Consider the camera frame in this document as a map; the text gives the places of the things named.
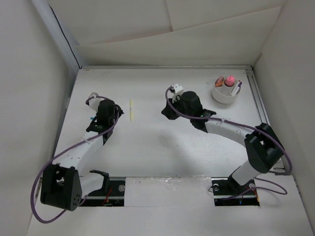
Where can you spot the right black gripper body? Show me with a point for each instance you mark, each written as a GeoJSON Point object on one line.
{"type": "Point", "coordinates": [179, 106]}

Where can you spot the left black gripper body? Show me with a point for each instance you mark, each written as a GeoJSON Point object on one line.
{"type": "Point", "coordinates": [116, 112]}

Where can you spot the pink capped glue bottle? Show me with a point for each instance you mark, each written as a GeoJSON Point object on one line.
{"type": "Point", "coordinates": [229, 81]}

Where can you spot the purple capped white pen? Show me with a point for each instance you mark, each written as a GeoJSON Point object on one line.
{"type": "Point", "coordinates": [238, 83]}

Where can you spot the red capped white pen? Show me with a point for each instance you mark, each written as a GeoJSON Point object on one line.
{"type": "Point", "coordinates": [235, 90]}

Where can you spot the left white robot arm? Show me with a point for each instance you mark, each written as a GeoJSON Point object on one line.
{"type": "Point", "coordinates": [63, 184]}

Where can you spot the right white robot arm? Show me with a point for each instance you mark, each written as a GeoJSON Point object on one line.
{"type": "Point", "coordinates": [262, 146]}

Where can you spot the yellow highlighter pen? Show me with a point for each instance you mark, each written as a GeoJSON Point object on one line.
{"type": "Point", "coordinates": [131, 110]}

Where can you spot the white round divided container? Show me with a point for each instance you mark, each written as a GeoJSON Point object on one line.
{"type": "Point", "coordinates": [223, 94]}

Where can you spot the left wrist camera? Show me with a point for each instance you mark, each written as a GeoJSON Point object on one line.
{"type": "Point", "coordinates": [93, 101]}

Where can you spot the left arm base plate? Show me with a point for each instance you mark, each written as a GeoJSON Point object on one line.
{"type": "Point", "coordinates": [114, 197]}

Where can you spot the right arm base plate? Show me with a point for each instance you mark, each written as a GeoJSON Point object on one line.
{"type": "Point", "coordinates": [226, 194]}

